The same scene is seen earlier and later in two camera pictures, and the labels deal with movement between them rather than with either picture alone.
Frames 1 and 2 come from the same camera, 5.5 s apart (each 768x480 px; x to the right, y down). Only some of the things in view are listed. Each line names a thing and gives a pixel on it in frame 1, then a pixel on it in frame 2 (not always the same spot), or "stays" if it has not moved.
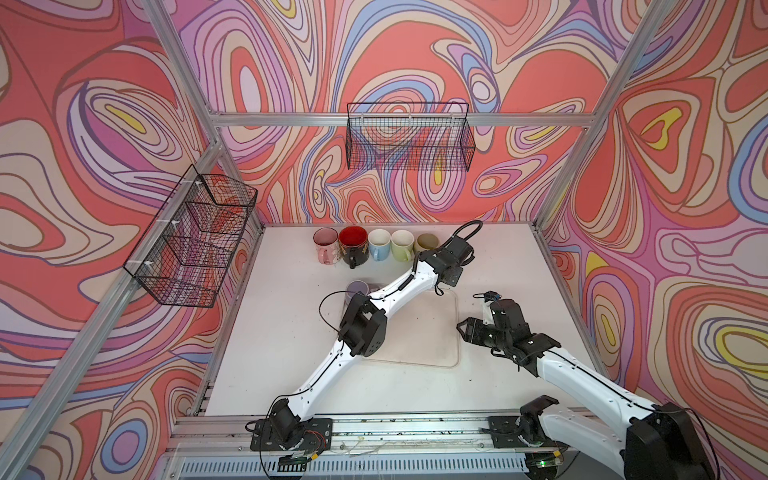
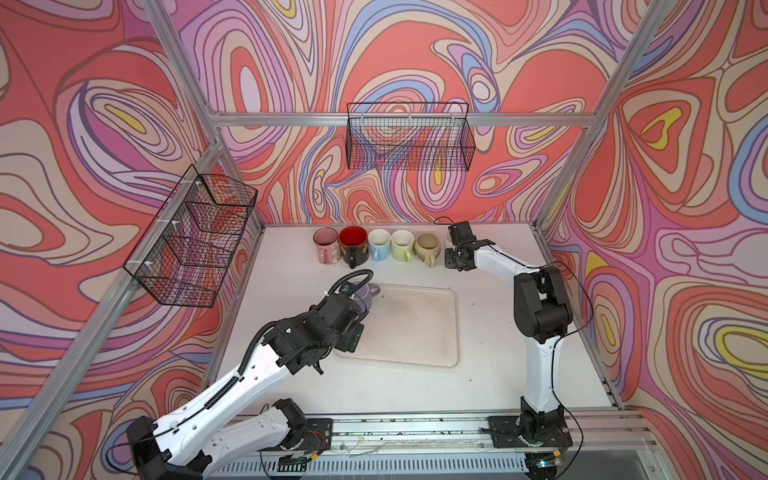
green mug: [402, 245] stays
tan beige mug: [425, 242] stays
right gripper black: [472, 331] to [449, 260]
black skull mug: [354, 245] stays
